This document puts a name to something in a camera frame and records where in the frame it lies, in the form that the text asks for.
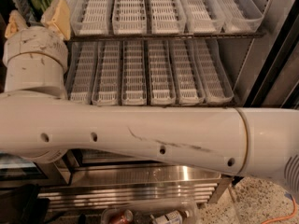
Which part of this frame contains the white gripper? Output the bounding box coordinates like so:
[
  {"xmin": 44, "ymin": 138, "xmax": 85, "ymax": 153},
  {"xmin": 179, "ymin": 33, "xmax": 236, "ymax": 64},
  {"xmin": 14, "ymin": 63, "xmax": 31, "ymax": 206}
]
[{"xmin": 2, "ymin": 0, "xmax": 72, "ymax": 75}]

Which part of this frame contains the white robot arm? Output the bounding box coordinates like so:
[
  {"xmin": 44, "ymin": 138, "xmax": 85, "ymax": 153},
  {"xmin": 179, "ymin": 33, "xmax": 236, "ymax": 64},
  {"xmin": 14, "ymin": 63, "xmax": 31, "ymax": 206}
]
[{"xmin": 0, "ymin": 11, "xmax": 299, "ymax": 196}]

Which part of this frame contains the top shelf tray two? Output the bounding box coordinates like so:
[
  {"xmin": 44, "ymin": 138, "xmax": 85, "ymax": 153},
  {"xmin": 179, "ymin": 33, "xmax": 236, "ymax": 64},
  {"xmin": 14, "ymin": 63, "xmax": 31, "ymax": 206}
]
[{"xmin": 71, "ymin": 0, "xmax": 113, "ymax": 36}]

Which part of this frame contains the shelf tray two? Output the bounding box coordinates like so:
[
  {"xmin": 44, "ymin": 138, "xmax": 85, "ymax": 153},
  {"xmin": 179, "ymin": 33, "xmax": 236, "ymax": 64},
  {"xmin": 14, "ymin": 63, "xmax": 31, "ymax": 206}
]
[
  {"xmin": 71, "ymin": 0, "xmax": 113, "ymax": 36},
  {"xmin": 65, "ymin": 42, "xmax": 97, "ymax": 105}
]

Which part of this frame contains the middle shelf tray two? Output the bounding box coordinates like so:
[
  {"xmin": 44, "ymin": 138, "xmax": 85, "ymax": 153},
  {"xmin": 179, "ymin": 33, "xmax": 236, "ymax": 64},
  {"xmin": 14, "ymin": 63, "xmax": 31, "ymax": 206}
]
[{"xmin": 65, "ymin": 42, "xmax": 97, "ymax": 105}]

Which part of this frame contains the top shelf tray three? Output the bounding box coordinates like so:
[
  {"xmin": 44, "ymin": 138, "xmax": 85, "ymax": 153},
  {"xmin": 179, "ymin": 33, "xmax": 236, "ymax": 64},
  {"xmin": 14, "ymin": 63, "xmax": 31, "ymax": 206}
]
[{"xmin": 112, "ymin": 0, "xmax": 147, "ymax": 35}]

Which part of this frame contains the shelf tray three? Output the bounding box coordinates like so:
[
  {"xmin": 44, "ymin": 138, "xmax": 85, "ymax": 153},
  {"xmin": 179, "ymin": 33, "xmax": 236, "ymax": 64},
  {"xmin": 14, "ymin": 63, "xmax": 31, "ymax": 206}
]
[
  {"xmin": 92, "ymin": 41, "xmax": 121, "ymax": 106},
  {"xmin": 112, "ymin": 0, "xmax": 147, "ymax": 35}
]

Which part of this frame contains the middle shelf tray three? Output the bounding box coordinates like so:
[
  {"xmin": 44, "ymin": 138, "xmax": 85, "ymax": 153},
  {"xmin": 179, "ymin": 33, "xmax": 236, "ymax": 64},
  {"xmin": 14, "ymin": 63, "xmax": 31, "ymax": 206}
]
[{"xmin": 92, "ymin": 41, "xmax": 121, "ymax": 106}]

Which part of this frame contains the middle shelf tray four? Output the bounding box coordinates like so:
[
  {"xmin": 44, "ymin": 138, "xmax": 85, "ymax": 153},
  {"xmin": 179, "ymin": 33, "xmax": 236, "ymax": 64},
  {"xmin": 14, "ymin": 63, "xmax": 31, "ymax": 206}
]
[{"xmin": 121, "ymin": 40, "xmax": 147, "ymax": 105}]

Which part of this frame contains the shelf tray four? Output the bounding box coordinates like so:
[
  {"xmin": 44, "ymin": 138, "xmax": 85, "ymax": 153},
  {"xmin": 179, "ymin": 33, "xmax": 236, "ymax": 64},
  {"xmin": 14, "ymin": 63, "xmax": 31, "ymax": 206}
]
[
  {"xmin": 121, "ymin": 40, "xmax": 147, "ymax": 105},
  {"xmin": 147, "ymin": 0, "xmax": 186, "ymax": 35}
]

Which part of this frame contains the top shelf tray four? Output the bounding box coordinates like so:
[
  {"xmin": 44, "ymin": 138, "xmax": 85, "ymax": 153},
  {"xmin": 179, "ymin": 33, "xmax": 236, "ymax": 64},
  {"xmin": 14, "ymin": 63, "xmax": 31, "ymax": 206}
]
[{"xmin": 147, "ymin": 0, "xmax": 186, "ymax": 35}]

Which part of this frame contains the middle shelf tray five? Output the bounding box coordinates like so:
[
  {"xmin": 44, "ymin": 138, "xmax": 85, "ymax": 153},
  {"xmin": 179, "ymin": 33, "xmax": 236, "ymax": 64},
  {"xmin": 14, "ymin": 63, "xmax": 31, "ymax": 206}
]
[{"xmin": 147, "ymin": 40, "xmax": 176, "ymax": 105}]

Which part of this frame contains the shelf tray five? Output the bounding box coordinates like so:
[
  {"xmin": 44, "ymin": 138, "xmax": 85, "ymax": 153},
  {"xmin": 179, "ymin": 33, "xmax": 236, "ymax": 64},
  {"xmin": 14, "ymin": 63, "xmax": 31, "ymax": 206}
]
[
  {"xmin": 147, "ymin": 40, "xmax": 176, "ymax": 105},
  {"xmin": 180, "ymin": 0, "xmax": 225, "ymax": 34}
]

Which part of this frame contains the top shelf tray five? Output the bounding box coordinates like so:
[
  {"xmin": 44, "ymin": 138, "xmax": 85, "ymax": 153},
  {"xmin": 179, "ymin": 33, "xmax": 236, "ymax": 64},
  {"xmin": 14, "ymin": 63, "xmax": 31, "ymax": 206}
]
[{"xmin": 180, "ymin": 0, "xmax": 225, "ymax": 34}]

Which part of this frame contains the middle shelf tray six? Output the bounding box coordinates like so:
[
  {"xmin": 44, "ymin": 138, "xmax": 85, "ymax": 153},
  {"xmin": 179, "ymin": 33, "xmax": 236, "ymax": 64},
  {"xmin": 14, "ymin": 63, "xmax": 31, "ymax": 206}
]
[{"xmin": 169, "ymin": 40, "xmax": 205, "ymax": 105}]

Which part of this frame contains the shelf tray six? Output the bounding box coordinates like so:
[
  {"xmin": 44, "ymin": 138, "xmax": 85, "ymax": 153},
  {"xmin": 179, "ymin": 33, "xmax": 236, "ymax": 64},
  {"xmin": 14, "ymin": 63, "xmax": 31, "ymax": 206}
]
[
  {"xmin": 169, "ymin": 40, "xmax": 205, "ymax": 105},
  {"xmin": 217, "ymin": 0, "xmax": 263, "ymax": 34}
]

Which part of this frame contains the middle shelf tray seven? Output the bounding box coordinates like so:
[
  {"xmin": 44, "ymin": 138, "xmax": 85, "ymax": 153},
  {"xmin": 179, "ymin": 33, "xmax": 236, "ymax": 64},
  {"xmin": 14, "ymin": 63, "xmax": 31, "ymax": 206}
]
[{"xmin": 193, "ymin": 39, "xmax": 234, "ymax": 104}]

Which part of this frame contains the top shelf tray six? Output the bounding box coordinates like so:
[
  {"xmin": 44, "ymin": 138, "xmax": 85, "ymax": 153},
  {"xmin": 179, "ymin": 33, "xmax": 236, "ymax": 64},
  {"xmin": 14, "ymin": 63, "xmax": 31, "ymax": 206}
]
[{"xmin": 217, "ymin": 0, "xmax": 263, "ymax": 34}]

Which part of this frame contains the red can in bin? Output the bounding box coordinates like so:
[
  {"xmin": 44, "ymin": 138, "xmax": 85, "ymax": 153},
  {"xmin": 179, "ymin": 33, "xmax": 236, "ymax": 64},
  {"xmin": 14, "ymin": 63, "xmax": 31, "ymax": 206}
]
[{"xmin": 108, "ymin": 209, "xmax": 134, "ymax": 224}]

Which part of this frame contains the fridge glass door right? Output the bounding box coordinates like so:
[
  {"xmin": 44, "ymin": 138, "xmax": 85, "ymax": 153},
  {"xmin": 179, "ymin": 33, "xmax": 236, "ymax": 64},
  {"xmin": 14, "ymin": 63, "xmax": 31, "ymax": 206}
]
[{"xmin": 244, "ymin": 0, "xmax": 299, "ymax": 107}]

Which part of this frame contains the clear plastic floor bin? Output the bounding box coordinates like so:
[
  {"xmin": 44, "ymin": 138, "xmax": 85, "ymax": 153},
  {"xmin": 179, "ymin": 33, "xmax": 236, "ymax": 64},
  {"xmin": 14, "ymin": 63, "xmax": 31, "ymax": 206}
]
[{"xmin": 101, "ymin": 199, "xmax": 201, "ymax": 224}]

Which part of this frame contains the white bottle in bin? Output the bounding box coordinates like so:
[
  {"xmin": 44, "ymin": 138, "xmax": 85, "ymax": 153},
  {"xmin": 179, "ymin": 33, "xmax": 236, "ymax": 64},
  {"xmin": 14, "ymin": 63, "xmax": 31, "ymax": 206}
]
[{"xmin": 151, "ymin": 210, "xmax": 190, "ymax": 224}]

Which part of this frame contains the orange cable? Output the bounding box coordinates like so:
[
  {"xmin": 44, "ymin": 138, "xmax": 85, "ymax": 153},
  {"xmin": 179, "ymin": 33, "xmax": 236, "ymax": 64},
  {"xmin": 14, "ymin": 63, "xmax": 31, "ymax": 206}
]
[{"xmin": 260, "ymin": 194, "xmax": 298, "ymax": 224}]

